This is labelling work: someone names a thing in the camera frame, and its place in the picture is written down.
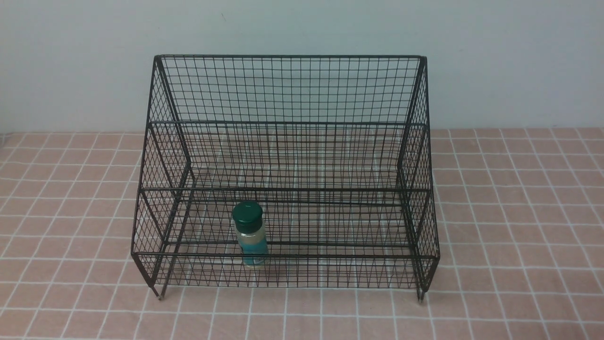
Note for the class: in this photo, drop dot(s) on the green-capped seasoning bottle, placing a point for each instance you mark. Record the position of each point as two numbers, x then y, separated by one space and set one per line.
249 226

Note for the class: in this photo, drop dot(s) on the black wire mesh shelf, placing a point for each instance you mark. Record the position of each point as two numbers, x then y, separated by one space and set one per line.
335 148

